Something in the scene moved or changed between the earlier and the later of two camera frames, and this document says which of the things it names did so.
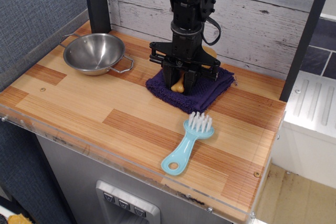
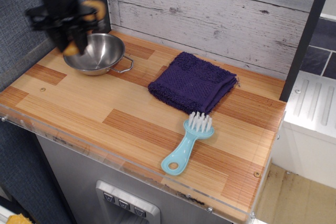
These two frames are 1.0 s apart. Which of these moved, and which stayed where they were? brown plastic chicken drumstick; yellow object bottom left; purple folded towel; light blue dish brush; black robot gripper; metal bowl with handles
Moved: brown plastic chicken drumstick; black robot gripper
Stayed: yellow object bottom left; light blue dish brush; purple folded towel; metal bowl with handles
